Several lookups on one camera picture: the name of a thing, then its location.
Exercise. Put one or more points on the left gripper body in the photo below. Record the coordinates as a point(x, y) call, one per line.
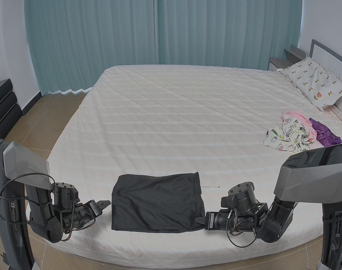
point(83, 214)

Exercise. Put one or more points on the dark grey chest of drawers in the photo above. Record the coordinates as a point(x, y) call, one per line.
point(3, 105)

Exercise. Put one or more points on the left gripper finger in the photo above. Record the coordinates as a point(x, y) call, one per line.
point(105, 201)
point(102, 206)

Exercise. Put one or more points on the purple garment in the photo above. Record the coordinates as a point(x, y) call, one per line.
point(325, 135)

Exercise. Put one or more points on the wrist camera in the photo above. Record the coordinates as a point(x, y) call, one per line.
point(209, 220)
point(94, 207)

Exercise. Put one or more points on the pink garment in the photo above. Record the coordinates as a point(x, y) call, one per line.
point(300, 117)

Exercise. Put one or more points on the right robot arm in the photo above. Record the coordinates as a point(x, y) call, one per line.
point(309, 176)

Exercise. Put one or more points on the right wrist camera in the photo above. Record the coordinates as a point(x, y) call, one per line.
point(209, 220)

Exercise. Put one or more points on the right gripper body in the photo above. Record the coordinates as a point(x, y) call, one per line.
point(226, 218)

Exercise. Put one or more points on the black T-shirt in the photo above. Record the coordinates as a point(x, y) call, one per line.
point(157, 201)

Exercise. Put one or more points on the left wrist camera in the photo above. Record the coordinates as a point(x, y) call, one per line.
point(94, 207)

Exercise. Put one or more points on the white printed garment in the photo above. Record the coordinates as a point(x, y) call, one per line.
point(289, 136)

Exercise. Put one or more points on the white printed pillow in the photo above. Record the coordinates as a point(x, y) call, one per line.
point(314, 80)

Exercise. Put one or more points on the blue-green curtain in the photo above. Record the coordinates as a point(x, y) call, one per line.
point(230, 24)
point(89, 32)

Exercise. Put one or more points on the bed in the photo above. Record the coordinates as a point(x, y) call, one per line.
point(173, 108)

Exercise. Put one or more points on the grey bedside table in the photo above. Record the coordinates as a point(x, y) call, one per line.
point(283, 62)

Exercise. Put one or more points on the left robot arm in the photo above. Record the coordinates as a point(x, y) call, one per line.
point(21, 162)

